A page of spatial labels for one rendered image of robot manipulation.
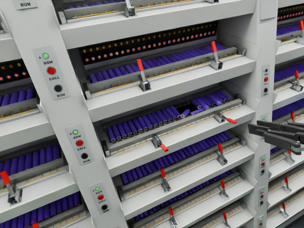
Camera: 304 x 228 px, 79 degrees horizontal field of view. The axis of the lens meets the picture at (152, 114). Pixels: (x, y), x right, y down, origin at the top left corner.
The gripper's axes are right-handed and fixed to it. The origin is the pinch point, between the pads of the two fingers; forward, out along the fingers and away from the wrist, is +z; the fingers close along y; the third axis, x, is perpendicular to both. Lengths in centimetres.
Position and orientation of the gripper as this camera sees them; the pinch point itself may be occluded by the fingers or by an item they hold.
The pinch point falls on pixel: (263, 128)
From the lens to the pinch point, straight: 63.4
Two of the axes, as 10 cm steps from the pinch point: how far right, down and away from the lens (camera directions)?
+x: -2.4, -9.5, -2.0
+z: -3.3, -1.2, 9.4
